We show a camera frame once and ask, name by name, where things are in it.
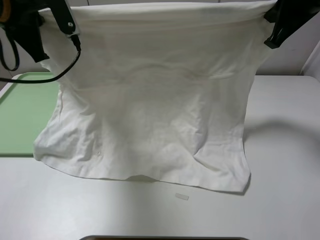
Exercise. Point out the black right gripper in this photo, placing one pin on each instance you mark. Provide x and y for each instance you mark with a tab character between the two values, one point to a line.
288	16

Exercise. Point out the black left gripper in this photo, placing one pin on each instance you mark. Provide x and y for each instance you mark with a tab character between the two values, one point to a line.
21	20

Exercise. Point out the white short sleeve shirt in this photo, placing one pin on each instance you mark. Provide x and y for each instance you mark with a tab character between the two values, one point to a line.
160	90

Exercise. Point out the light green plastic tray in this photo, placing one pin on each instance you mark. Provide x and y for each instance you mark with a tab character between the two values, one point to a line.
25	110

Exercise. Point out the clear tape piece front centre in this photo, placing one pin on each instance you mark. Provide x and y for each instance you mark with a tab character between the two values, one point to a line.
182	196

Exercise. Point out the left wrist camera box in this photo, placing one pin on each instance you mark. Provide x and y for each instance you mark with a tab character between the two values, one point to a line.
63	16

